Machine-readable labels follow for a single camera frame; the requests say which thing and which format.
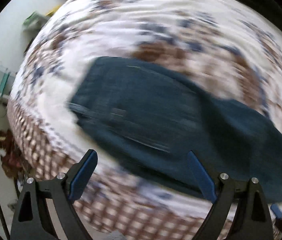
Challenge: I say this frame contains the floral quilted bedspread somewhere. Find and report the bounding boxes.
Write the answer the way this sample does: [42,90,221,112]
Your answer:
[8,0,282,239]

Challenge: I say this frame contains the dark blue denim jeans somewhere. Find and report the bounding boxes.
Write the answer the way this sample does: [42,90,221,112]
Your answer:
[68,57,282,203]

